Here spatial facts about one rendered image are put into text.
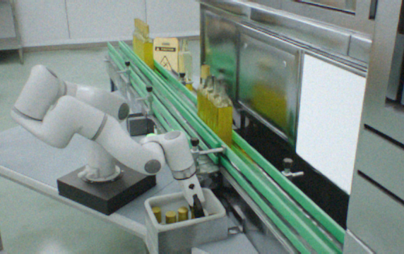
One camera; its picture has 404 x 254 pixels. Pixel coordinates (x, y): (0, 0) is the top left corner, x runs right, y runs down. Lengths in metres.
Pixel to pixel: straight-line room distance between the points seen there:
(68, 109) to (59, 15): 6.12
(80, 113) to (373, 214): 0.85
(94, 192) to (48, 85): 0.45
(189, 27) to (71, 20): 1.88
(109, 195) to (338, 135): 0.78
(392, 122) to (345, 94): 0.65
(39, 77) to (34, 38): 6.07
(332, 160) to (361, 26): 0.36
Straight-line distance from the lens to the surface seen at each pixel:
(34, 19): 7.34
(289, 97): 1.45
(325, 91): 1.28
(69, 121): 1.27
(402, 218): 0.59
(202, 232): 1.41
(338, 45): 1.23
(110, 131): 1.28
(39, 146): 2.17
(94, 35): 7.45
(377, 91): 0.58
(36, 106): 1.34
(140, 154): 1.26
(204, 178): 1.55
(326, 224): 1.22
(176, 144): 1.31
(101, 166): 1.66
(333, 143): 1.28
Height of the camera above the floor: 1.62
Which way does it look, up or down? 22 degrees down
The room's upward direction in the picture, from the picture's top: straight up
